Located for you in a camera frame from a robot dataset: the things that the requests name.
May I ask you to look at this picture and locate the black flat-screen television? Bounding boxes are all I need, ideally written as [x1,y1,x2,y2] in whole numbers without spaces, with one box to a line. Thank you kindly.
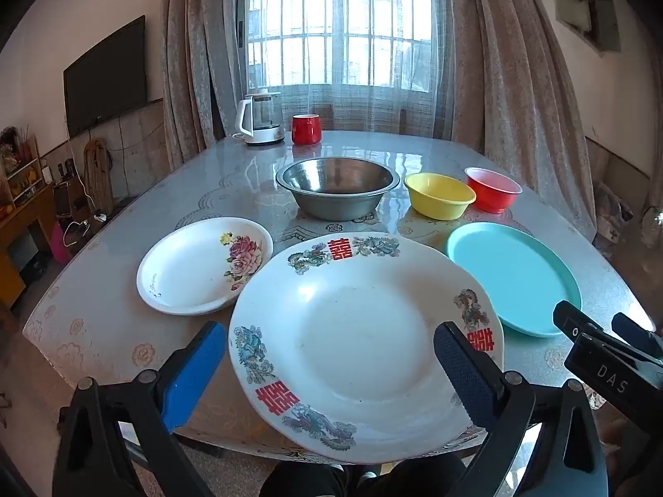
[63,14,148,139]

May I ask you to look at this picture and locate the large white dragon-print plate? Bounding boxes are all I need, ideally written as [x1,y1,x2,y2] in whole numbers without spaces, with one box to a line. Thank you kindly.
[228,233,506,466]

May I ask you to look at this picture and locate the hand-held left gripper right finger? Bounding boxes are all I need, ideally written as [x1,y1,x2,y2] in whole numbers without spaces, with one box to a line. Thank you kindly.
[432,321,609,497]

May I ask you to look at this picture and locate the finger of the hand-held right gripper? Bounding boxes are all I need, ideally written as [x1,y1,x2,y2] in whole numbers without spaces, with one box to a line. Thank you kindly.
[611,312,663,360]
[552,300,663,425]

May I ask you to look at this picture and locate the teal plastic plate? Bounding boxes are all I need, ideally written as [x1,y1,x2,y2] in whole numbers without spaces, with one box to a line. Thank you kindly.
[446,222,582,339]

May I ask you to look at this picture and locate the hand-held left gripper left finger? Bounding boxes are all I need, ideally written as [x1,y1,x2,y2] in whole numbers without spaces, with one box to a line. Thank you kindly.
[52,320,229,497]

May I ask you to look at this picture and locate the red plastic bowl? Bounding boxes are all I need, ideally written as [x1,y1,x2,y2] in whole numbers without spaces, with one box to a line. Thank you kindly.
[465,166,523,214]

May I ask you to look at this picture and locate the stainless steel bowl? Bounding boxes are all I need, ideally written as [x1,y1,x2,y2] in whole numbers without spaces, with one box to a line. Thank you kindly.
[276,157,401,221]

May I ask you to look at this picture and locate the barred window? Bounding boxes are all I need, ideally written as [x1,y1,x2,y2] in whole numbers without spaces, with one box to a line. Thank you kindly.
[243,0,441,94]

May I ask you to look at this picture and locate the small white floral plate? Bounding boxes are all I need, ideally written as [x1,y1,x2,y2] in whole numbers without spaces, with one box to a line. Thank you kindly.
[136,216,274,316]

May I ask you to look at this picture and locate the wooden cabinet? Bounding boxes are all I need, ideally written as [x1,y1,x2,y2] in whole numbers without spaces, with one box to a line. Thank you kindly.
[0,124,58,311]

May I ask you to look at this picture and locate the red mug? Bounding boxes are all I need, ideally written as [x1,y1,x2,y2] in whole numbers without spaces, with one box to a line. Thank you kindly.
[291,113,322,146]

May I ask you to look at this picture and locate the white electric glass kettle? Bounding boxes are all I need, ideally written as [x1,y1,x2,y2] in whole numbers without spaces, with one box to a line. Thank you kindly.
[235,89,287,146]

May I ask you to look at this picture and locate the yellow plastic bowl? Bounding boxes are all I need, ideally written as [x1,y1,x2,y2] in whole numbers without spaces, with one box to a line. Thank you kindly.
[404,172,477,220]

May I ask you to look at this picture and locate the wall electrical box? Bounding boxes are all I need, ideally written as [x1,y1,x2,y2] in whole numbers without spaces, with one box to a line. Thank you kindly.
[549,0,622,58]

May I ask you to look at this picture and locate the pink container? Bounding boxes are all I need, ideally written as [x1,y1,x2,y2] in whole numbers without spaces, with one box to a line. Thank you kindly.
[51,222,72,264]

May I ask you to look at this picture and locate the white sheer curtain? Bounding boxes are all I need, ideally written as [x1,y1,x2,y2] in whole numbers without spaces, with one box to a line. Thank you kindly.
[228,0,462,140]

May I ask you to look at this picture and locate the beige curtain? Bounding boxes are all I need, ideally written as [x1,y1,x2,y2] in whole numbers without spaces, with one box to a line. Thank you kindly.
[160,0,249,166]
[445,0,596,239]

